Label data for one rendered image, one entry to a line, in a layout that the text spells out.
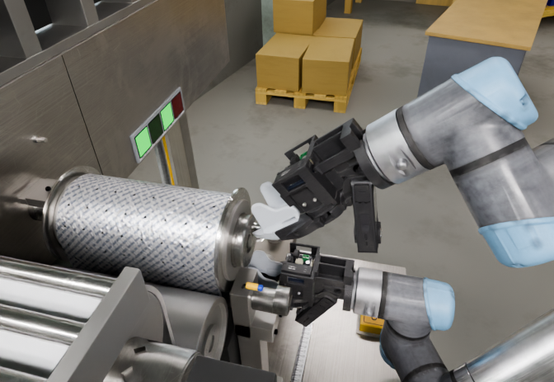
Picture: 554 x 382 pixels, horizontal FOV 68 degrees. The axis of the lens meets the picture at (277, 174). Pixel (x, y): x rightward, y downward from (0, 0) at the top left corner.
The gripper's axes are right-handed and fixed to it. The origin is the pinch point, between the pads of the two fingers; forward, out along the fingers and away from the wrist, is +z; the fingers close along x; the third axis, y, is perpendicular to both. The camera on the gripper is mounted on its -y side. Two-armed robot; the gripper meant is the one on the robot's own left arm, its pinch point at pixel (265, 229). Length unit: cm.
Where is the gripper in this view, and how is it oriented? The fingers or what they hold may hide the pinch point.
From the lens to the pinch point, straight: 59.1
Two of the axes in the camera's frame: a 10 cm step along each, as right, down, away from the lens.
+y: -6.4, -6.9, -3.3
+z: -7.3, 4.2, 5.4
